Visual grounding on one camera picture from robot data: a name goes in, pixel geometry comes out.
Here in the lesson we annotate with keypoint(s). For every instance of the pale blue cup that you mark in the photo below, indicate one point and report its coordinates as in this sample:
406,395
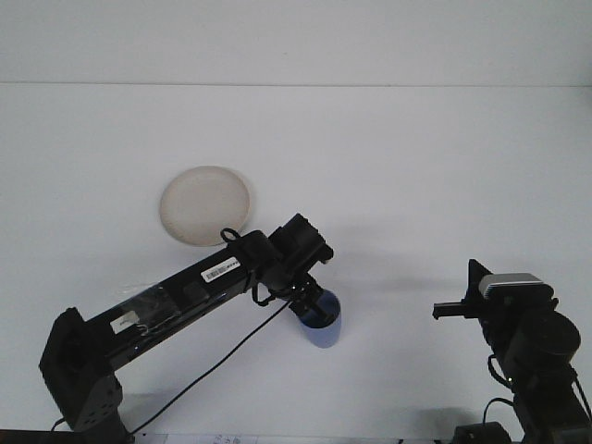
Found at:
324,335

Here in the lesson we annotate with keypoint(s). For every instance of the pale round plate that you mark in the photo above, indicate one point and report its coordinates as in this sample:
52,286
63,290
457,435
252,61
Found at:
199,203

